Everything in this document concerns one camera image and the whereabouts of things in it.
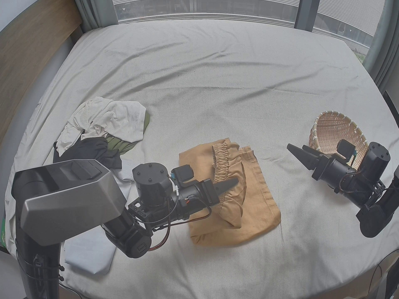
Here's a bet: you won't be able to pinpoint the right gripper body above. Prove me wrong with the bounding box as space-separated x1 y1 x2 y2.
312 155 351 186

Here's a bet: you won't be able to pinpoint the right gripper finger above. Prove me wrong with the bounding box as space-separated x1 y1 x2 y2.
302 146 323 159
287 144 318 171

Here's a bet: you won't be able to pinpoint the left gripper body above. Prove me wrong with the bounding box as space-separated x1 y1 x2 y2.
176 179 220 212

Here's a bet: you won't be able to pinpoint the tan shorts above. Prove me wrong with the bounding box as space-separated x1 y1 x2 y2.
179 138 282 247

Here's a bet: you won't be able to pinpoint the round woven basket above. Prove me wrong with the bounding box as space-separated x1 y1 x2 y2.
309 111 369 170

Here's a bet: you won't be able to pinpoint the green garment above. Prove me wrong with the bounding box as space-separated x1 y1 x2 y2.
104 111 151 155

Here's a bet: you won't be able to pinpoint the white garment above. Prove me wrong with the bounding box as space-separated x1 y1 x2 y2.
57 96 147 156

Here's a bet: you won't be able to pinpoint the black garment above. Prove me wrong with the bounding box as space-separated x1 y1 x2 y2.
52 137 123 170

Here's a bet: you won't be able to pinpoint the pale grey garment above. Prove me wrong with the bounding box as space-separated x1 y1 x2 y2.
64 159 134 275

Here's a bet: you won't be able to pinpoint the bed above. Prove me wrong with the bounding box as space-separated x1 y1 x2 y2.
0 0 399 299

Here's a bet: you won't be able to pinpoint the grey-green curtain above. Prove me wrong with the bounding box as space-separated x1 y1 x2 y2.
363 0 399 89
68 0 120 32

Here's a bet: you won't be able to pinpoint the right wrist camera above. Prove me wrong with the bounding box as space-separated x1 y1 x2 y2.
337 139 357 161

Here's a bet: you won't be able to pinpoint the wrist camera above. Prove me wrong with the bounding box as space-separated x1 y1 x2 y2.
337 139 357 161
171 164 195 186

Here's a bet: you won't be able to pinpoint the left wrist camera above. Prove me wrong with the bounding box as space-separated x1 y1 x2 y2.
171 164 195 186

